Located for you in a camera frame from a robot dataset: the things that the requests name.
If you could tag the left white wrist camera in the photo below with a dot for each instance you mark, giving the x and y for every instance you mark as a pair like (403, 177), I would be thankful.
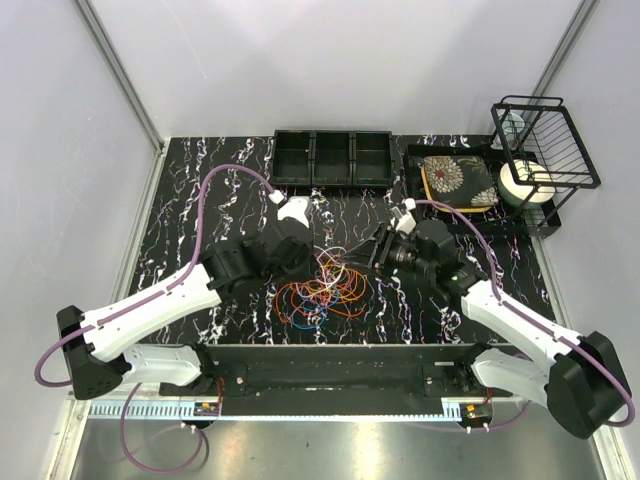
(296, 208)

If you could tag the pale blue cup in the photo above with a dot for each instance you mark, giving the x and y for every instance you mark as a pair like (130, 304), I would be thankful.
(512, 126)

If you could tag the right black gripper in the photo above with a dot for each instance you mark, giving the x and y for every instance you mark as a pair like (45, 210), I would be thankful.
(384, 239)

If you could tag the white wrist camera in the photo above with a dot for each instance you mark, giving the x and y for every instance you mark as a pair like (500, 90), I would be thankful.
(296, 208)
(403, 219)

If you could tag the white ceramic bowl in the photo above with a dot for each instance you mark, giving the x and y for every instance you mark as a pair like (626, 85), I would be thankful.
(516, 194)

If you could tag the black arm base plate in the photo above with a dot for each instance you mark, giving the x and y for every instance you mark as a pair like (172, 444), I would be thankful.
(334, 381)

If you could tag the black tray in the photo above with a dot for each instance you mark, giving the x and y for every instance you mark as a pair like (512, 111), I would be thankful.
(502, 219)

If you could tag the aluminium ruler rail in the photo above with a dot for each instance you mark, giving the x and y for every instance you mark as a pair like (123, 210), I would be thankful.
(176, 410)

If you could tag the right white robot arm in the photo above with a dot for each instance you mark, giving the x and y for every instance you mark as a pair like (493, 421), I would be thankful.
(578, 378)

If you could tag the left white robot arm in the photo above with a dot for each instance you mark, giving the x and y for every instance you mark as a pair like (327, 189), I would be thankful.
(105, 352)

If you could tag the black three-compartment bin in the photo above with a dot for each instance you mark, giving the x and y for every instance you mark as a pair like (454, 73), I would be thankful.
(336, 159)

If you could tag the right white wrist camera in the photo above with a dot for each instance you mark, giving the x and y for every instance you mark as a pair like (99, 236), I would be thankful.
(403, 219)

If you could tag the black wire dish rack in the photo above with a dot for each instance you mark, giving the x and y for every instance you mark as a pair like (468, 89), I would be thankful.
(551, 139)

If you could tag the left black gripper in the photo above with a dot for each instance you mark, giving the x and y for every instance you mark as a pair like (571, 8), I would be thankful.
(305, 272)

